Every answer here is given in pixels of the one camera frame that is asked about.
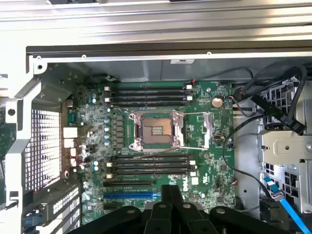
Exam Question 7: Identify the black RAM slot white latches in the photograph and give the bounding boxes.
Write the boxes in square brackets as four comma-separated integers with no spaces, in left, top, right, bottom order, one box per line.
[104,95,195,101]
[104,84,194,91]
[107,170,197,177]
[107,159,197,166]

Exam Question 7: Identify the blue expansion slot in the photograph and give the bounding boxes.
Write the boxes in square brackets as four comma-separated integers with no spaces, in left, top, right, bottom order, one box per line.
[103,192,161,199]

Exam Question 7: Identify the long black expansion slot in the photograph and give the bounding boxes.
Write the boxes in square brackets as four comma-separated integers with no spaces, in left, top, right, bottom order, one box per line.
[103,180,152,188]

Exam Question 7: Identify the green motherboard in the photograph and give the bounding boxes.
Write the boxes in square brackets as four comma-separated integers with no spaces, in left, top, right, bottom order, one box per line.
[65,81,236,225]

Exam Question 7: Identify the silver CPU socket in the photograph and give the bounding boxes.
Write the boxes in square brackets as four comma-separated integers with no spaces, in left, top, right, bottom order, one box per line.
[128,109,185,152]

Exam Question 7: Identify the grey metal disk bay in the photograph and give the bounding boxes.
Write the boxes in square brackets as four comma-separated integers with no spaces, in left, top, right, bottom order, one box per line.
[258,81,312,215]

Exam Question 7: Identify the round coin cell battery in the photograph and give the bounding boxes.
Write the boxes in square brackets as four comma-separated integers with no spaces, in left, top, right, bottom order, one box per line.
[211,96,224,108]

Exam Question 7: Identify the blue card retainer clip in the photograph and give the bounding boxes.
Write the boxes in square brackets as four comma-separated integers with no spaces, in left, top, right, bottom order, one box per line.
[23,211,44,228]

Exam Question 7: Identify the black flat power connector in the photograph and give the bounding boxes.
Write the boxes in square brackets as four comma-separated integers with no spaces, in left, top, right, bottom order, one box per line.
[251,94,307,136]

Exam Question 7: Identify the grey metal PC case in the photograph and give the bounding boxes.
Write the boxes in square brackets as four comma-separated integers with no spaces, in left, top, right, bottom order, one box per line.
[4,45,312,234]

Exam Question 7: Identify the green graphics card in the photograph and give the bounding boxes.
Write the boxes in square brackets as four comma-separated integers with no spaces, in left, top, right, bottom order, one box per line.
[0,114,7,181]

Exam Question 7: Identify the long black cable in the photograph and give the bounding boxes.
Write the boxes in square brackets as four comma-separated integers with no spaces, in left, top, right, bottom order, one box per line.
[222,114,264,183]

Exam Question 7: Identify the blue flat data wire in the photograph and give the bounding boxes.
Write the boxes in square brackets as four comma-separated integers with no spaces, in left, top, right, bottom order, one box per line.
[263,176,312,234]

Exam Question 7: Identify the red black twisted wire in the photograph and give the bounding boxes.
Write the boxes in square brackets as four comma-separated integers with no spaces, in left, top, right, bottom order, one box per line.
[47,140,83,186]

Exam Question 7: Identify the thin black wire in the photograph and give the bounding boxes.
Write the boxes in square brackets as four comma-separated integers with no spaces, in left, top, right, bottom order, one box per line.
[192,67,254,82]

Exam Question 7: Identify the thick black cable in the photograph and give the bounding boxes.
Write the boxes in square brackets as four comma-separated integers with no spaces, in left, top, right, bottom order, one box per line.
[233,62,308,122]

